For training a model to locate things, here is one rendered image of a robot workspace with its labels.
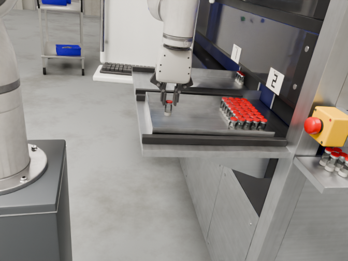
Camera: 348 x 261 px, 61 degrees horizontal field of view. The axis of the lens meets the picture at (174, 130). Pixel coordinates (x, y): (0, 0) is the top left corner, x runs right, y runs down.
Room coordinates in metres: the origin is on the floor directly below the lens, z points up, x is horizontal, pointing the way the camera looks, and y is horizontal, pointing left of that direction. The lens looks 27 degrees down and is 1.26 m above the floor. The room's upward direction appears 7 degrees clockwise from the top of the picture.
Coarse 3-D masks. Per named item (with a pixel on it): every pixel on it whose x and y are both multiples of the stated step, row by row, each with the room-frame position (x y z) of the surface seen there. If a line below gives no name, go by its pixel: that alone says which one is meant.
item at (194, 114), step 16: (160, 96) 0.94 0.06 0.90; (192, 96) 0.96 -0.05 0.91; (208, 96) 0.97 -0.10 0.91; (224, 96) 0.99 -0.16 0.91; (160, 112) 0.85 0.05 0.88; (176, 112) 0.87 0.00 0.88; (192, 112) 0.89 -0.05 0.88; (208, 112) 0.90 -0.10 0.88; (160, 128) 0.68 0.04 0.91; (176, 128) 0.69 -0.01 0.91; (192, 128) 0.70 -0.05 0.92; (208, 128) 0.78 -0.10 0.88; (224, 128) 0.80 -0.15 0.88
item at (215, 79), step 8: (192, 72) 1.31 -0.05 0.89; (200, 72) 1.32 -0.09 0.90; (208, 72) 1.32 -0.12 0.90; (216, 72) 1.33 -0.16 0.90; (224, 72) 1.34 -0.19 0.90; (232, 72) 1.35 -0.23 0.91; (192, 80) 1.23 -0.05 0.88; (200, 80) 1.25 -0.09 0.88; (208, 80) 1.26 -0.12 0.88; (216, 80) 1.28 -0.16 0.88; (224, 80) 1.29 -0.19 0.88; (232, 80) 1.31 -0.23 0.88; (192, 88) 1.05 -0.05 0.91; (200, 88) 1.05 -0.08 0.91; (208, 88) 1.06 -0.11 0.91; (216, 88) 1.07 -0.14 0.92; (224, 88) 1.18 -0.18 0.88; (232, 88) 1.20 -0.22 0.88; (240, 88) 1.21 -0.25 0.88; (248, 96) 1.10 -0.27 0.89; (256, 96) 1.10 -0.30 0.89
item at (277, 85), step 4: (272, 68) 0.91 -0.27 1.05; (272, 72) 0.91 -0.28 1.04; (276, 72) 0.89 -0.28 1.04; (268, 76) 0.92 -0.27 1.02; (272, 76) 0.90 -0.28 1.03; (280, 76) 0.86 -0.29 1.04; (268, 80) 0.92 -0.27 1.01; (280, 80) 0.85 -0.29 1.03; (268, 84) 0.91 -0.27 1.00; (272, 84) 0.89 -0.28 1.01; (276, 84) 0.87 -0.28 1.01; (280, 84) 0.85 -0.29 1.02; (272, 88) 0.88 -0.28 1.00; (276, 88) 0.86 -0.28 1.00; (280, 88) 0.84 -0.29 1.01; (276, 92) 0.86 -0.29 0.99
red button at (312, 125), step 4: (308, 120) 0.64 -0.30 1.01; (312, 120) 0.63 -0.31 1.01; (316, 120) 0.63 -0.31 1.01; (304, 124) 0.64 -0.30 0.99; (308, 124) 0.63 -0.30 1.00; (312, 124) 0.62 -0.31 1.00; (316, 124) 0.62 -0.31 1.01; (320, 124) 0.62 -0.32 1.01; (304, 128) 0.64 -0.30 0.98; (308, 128) 0.62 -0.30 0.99; (312, 128) 0.62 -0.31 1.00; (316, 128) 0.61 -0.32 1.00; (320, 128) 0.62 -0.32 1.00; (308, 132) 0.62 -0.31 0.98; (312, 132) 0.62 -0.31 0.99; (316, 132) 0.62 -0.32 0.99
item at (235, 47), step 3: (234, 45) 1.25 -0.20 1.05; (234, 48) 1.24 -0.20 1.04; (237, 48) 1.21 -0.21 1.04; (240, 48) 1.18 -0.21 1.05; (234, 51) 1.23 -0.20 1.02; (237, 51) 1.20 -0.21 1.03; (240, 51) 1.17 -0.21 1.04; (231, 54) 1.25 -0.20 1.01; (234, 54) 1.23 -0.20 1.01; (237, 54) 1.20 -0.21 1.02; (231, 57) 1.25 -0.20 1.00; (234, 57) 1.22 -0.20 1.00; (237, 57) 1.19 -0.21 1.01; (234, 60) 1.22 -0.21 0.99; (237, 60) 1.19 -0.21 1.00; (237, 63) 1.18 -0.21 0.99
